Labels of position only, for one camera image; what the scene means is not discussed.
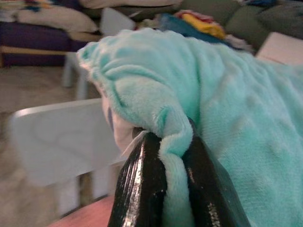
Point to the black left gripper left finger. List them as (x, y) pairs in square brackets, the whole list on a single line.
[(137, 189)]

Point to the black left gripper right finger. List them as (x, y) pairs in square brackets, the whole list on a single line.
[(206, 189)]

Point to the teal fleece pillow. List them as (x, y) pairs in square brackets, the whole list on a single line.
[(225, 106)]

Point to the green leather sofa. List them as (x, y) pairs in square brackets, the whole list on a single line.
[(260, 16)]

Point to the purple sofa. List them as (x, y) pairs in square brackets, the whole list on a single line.
[(35, 37)]

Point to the long cream pillow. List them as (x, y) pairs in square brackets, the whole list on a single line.
[(130, 3)]

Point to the light blue child chair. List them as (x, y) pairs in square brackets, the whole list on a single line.
[(113, 21), (59, 142)]

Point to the red and white clothes heap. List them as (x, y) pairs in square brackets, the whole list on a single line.
[(234, 43)]

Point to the white storage box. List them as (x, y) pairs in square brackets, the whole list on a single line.
[(284, 48)]

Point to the yellow cloth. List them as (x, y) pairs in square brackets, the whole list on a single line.
[(206, 26)]

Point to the cream blanket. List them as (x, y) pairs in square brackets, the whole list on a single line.
[(56, 20)]

